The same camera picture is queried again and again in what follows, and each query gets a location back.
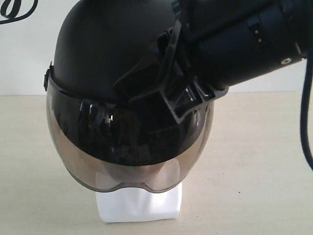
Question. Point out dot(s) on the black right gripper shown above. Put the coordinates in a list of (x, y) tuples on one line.
[(164, 85)]

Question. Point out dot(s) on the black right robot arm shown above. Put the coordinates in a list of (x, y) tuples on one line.
[(213, 45)]

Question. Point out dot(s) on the white mannequin head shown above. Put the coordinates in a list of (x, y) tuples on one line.
[(144, 193)]

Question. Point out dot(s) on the black helmet with visor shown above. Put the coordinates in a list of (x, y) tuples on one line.
[(100, 139)]

